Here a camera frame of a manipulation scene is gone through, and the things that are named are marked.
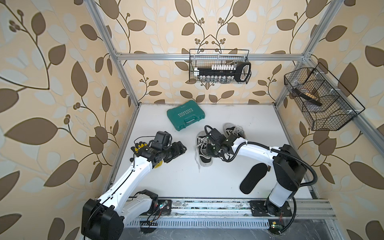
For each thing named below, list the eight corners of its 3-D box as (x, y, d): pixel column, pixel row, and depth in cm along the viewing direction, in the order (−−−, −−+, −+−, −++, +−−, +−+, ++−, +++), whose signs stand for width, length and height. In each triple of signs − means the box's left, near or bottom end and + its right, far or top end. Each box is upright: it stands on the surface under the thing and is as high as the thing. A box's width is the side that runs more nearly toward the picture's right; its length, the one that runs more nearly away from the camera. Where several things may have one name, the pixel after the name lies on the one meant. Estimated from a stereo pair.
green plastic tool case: (179, 131, 106) (178, 127, 102) (167, 113, 117) (166, 109, 113) (206, 117, 114) (206, 113, 110) (192, 102, 125) (192, 98, 121)
